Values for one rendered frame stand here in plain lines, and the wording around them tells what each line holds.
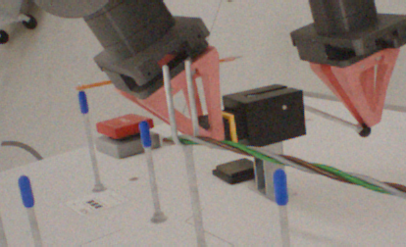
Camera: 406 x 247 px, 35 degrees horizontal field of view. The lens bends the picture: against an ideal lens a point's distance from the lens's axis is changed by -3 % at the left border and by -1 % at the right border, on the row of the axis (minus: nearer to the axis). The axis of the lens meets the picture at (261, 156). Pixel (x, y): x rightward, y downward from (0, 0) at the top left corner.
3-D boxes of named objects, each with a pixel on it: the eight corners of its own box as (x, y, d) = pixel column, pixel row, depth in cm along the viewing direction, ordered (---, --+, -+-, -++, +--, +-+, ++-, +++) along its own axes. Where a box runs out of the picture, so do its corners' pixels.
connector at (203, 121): (260, 133, 54) (257, 110, 53) (209, 149, 52) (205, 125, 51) (241, 126, 56) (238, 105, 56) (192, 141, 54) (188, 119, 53)
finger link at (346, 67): (363, 144, 58) (338, 46, 54) (316, 129, 64) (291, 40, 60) (416, 114, 60) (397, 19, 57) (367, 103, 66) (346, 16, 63)
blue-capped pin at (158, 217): (171, 220, 54) (155, 120, 51) (154, 224, 53) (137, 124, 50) (164, 215, 55) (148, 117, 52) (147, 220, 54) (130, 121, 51)
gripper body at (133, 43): (145, 93, 44) (83, 2, 41) (103, 76, 53) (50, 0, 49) (217, 38, 46) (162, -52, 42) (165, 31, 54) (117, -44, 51)
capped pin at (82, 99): (110, 188, 62) (90, 80, 59) (98, 194, 61) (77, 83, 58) (100, 186, 63) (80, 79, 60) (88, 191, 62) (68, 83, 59)
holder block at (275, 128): (307, 135, 55) (303, 89, 54) (250, 150, 53) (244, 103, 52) (280, 125, 59) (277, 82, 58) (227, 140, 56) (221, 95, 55)
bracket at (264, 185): (297, 194, 56) (292, 139, 55) (274, 202, 55) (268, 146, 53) (270, 181, 60) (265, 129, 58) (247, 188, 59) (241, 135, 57)
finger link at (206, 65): (196, 177, 49) (127, 77, 44) (162, 157, 55) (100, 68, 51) (263, 123, 51) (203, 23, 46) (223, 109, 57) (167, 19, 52)
